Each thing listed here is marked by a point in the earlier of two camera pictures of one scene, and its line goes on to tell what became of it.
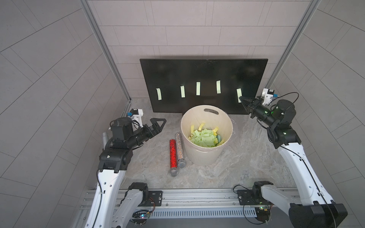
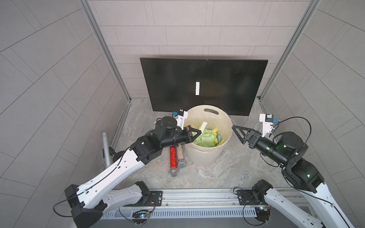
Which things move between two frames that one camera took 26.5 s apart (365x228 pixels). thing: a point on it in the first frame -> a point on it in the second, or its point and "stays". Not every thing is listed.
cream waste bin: x=213 y=116 stays
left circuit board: x=140 y=217 stays
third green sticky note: x=198 y=88 stays
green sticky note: x=182 y=91 -> x=202 y=127
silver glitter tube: x=181 y=160 stays
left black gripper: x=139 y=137 -> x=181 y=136
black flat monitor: x=172 y=85 stays
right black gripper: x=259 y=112 -> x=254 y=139
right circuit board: x=263 y=213 stays
